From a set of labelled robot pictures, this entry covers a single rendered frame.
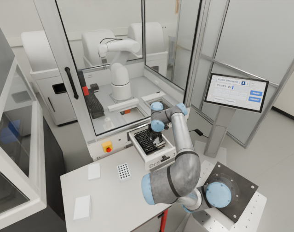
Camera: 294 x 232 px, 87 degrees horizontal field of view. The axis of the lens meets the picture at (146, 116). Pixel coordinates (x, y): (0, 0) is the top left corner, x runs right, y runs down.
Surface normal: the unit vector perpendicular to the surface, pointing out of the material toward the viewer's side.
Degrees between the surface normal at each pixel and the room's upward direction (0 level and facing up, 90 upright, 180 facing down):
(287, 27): 90
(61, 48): 90
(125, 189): 0
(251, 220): 0
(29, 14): 90
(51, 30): 90
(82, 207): 0
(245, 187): 43
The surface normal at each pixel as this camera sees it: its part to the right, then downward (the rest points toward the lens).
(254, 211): 0.00, -0.78
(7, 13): 0.44, 0.55
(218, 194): -0.38, -0.32
